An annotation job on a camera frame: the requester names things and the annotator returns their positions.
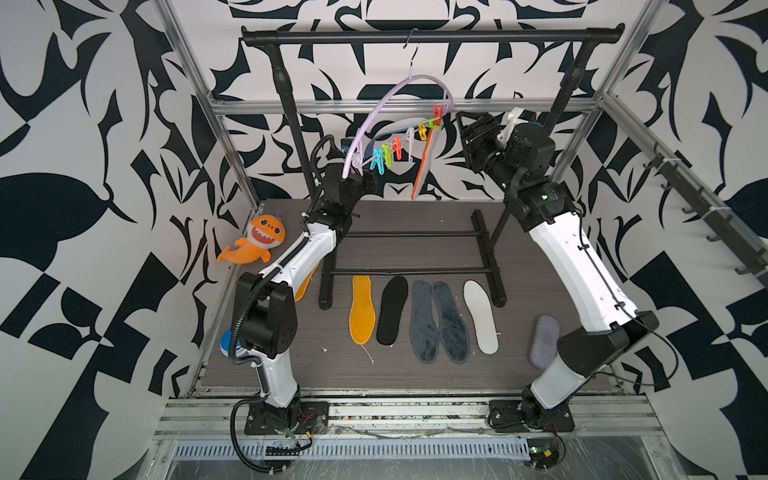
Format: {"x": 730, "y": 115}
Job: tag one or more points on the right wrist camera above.
{"x": 513, "y": 118}

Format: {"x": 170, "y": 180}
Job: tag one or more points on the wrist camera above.
{"x": 347, "y": 146}
{"x": 513, "y": 118}

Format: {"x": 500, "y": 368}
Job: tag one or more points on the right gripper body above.
{"x": 485, "y": 152}

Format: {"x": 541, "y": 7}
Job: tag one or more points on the orange shark plush toy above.
{"x": 263, "y": 234}

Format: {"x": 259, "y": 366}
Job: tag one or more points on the blue round button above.
{"x": 225, "y": 344}

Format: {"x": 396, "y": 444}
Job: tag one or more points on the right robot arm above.
{"x": 516, "y": 156}

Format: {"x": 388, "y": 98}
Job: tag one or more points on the grey fabric case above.
{"x": 543, "y": 348}

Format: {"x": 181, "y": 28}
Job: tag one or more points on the dark grey felt insole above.
{"x": 452, "y": 330}
{"x": 423, "y": 331}

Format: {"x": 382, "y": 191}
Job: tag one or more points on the grey orange-edged insole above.
{"x": 426, "y": 160}

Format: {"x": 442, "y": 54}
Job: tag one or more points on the wall hook rail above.
{"x": 703, "y": 203}

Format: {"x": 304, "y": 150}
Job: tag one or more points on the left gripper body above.
{"x": 358, "y": 182}

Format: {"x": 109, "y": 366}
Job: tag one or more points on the orange fuzzy insole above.
{"x": 362, "y": 315}
{"x": 299, "y": 295}

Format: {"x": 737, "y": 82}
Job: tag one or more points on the black foam insole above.
{"x": 393, "y": 301}

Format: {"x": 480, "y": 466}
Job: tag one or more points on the white cable duct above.
{"x": 507, "y": 448}

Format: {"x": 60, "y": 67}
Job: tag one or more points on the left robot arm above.
{"x": 264, "y": 321}

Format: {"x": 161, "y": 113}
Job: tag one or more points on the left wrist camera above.
{"x": 347, "y": 146}

